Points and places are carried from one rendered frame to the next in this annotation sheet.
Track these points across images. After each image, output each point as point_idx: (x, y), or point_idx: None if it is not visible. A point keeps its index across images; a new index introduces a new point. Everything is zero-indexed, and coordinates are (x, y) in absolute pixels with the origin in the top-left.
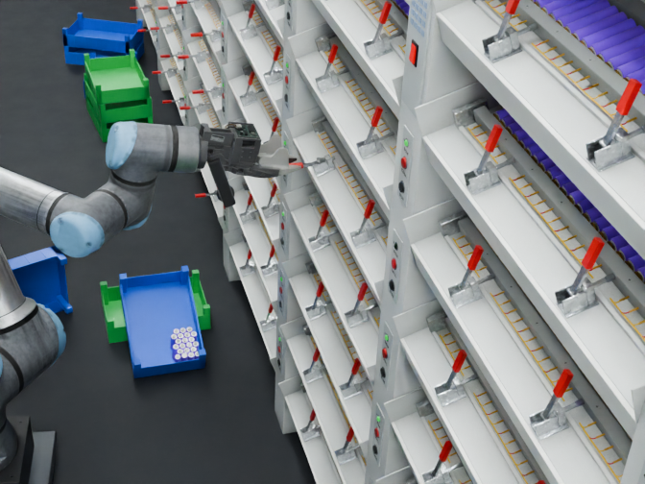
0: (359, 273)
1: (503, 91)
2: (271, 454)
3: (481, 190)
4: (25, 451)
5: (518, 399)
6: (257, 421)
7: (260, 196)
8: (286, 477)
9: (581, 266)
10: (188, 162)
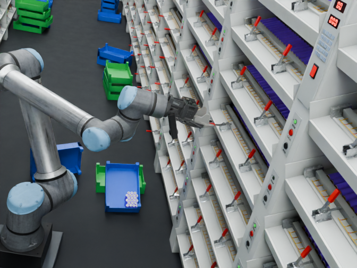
0: (233, 184)
1: None
2: (164, 262)
3: (352, 157)
4: (47, 241)
5: None
6: (160, 243)
7: (181, 136)
8: None
9: None
10: (159, 112)
